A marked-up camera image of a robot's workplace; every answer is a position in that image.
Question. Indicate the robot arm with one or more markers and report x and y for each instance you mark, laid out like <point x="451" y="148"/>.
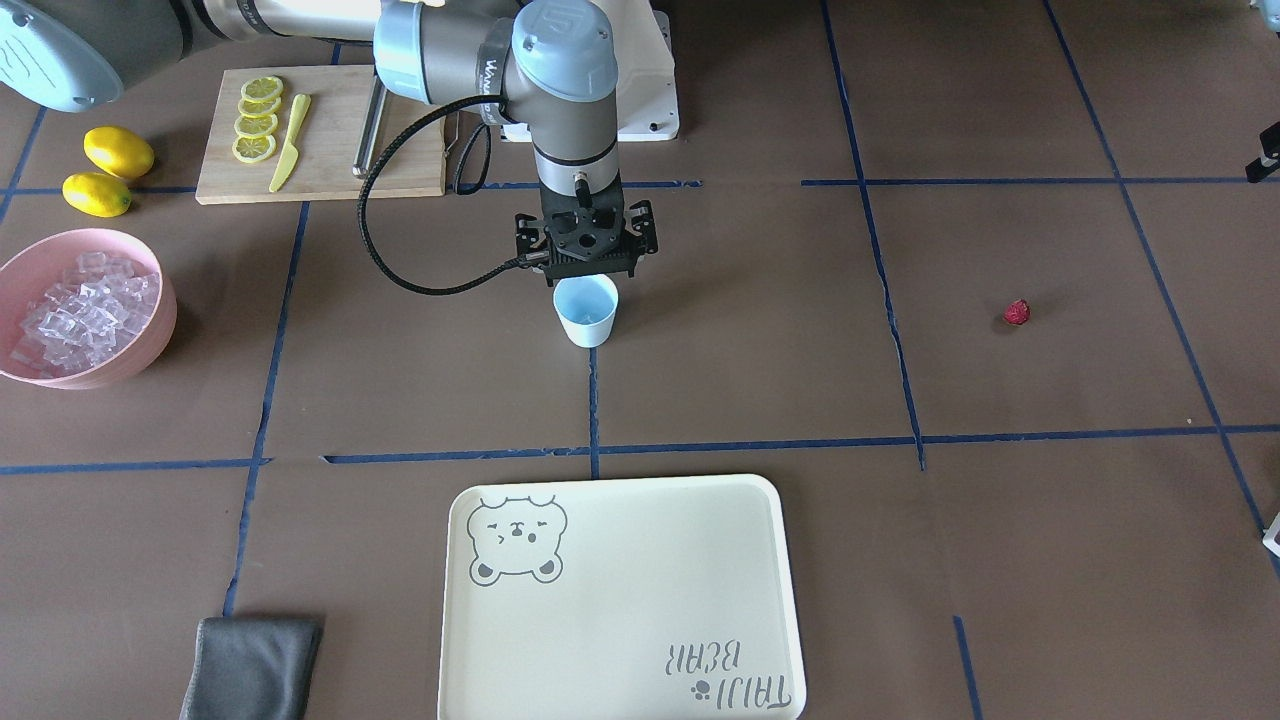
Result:
<point x="78" y="55"/>

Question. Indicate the light blue plastic cup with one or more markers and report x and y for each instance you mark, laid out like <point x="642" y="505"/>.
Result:
<point x="586" y="307"/>

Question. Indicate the pink bowl of ice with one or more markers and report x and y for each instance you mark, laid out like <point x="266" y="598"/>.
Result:
<point x="85" y="309"/>

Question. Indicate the cream bear serving tray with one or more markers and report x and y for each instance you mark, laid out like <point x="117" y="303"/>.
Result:
<point x="646" y="598"/>

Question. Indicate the red strawberry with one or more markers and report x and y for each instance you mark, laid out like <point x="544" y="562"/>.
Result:
<point x="1017" y="313"/>

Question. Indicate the yellow plastic knife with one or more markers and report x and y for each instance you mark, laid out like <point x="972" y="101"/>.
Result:
<point x="289" y="153"/>

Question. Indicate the wooden cutting board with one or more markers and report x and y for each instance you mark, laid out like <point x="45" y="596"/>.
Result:
<point x="328" y="143"/>

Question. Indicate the lemon slice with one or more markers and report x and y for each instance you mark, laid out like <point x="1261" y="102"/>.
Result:
<point x="260" y="126"/>
<point x="253" y="150"/>

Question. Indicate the folded grey cloth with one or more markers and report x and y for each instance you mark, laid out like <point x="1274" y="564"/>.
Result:
<point x="252" y="668"/>

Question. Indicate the upper whole lemon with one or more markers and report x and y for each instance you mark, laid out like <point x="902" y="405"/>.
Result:
<point x="119" y="152"/>

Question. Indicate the whole lemon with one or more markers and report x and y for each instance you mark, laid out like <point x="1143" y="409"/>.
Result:
<point x="97" y="194"/>
<point x="119" y="152"/>

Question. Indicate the lower whole lemon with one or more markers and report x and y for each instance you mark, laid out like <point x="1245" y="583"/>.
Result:
<point x="97" y="194"/>

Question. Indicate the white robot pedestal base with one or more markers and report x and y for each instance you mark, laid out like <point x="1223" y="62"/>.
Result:
<point x="640" y="90"/>

